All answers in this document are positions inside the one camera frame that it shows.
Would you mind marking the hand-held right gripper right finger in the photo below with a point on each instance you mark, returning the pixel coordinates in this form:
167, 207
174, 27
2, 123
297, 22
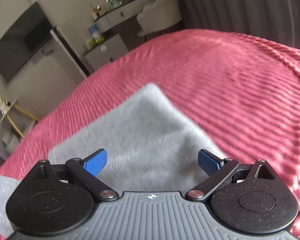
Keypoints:
208, 161

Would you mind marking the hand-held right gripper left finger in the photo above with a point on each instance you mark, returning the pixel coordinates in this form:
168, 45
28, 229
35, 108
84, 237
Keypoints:
95, 163

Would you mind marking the grey fleece pants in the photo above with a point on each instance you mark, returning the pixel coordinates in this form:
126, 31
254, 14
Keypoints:
145, 140

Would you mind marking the pink ribbed blanket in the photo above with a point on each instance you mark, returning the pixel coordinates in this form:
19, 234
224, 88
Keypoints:
240, 92

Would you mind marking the gold tripod shelf stand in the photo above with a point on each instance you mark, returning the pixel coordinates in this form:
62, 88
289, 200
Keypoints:
12, 116

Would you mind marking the white bedside cabinet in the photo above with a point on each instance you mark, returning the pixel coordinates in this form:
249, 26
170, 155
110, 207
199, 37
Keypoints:
107, 51

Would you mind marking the green packets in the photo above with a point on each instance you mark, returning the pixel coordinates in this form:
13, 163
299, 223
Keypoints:
96, 38

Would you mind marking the white vanity desk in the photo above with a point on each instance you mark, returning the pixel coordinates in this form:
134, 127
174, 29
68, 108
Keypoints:
125, 13

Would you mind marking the white upholstered chair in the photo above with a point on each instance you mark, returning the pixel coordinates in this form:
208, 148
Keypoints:
160, 12

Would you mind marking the grey curtain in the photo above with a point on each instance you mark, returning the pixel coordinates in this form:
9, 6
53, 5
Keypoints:
240, 2

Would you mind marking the black wall television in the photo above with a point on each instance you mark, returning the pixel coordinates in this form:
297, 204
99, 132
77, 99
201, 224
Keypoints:
20, 42

